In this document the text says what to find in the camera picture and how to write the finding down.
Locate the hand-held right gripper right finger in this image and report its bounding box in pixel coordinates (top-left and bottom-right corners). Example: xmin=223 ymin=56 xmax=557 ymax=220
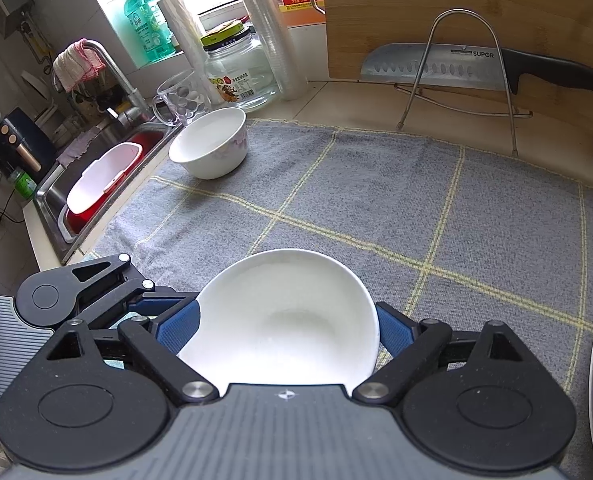
xmin=351 ymin=301 xmax=532 ymax=403

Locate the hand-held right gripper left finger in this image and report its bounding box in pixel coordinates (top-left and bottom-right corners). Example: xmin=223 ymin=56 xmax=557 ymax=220
xmin=26 ymin=300 xmax=222 ymax=407

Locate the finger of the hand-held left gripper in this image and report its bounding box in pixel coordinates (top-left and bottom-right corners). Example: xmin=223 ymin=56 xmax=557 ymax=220
xmin=70 ymin=253 xmax=200 ymax=328

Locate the white floral bowl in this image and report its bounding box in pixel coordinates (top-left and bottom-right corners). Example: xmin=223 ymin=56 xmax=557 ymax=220
xmin=169 ymin=107 xmax=250 ymax=180
xmin=176 ymin=249 xmax=381 ymax=396

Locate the stainless steel sink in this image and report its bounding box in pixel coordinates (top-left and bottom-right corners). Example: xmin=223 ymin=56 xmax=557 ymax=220
xmin=33 ymin=119 xmax=178 ymax=267

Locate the grey checked towel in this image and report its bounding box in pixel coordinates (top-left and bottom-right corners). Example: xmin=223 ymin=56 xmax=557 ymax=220
xmin=84 ymin=119 xmax=593 ymax=478

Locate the green can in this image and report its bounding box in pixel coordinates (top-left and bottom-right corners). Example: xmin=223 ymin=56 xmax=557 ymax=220
xmin=7 ymin=169 xmax=38 ymax=200

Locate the red plastic basin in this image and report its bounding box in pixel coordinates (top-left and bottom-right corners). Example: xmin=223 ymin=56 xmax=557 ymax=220
xmin=64 ymin=129 xmax=170 ymax=235

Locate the grey rag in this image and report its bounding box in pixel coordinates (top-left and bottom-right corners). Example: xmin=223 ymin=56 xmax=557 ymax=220
xmin=55 ymin=129 xmax=102 ymax=168

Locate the black air fryer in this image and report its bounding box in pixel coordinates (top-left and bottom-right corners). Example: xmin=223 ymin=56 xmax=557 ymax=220
xmin=0 ymin=114 xmax=57 ymax=185

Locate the clear glass mug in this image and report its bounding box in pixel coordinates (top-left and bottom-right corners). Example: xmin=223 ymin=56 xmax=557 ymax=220
xmin=151 ymin=71 xmax=212 ymax=127

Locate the steel faucet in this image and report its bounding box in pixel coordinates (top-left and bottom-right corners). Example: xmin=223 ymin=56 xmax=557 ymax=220
xmin=51 ymin=40 xmax=150 ymax=128

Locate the pink cloth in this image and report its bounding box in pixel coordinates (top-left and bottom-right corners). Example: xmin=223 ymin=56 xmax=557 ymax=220
xmin=51 ymin=38 xmax=106 ymax=93

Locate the glass jar green lid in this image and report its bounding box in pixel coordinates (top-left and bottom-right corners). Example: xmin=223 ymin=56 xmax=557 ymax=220
xmin=200 ymin=19 xmax=281 ymax=112

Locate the white plastic bag roll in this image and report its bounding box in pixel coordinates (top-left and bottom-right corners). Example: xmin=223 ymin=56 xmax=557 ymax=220
xmin=157 ymin=0 xmax=212 ymax=111

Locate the green dish soap bottle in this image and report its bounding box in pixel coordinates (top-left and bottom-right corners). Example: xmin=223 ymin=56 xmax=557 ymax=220
xmin=117 ymin=0 xmax=174 ymax=65

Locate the clear plastic cup stack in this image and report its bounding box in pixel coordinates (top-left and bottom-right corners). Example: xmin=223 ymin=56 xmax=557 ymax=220
xmin=232 ymin=0 xmax=308 ymax=102

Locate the bamboo cutting board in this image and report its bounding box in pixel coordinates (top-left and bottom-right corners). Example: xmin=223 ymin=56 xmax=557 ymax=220
xmin=320 ymin=0 xmax=593 ymax=138

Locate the black handled kitchen knife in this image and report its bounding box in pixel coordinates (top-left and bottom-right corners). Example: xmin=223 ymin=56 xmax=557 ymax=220
xmin=360 ymin=42 xmax=593 ymax=100

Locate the metal wire rack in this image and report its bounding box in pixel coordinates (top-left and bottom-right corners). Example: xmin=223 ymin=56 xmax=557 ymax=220
xmin=395 ymin=8 xmax=533 ymax=158

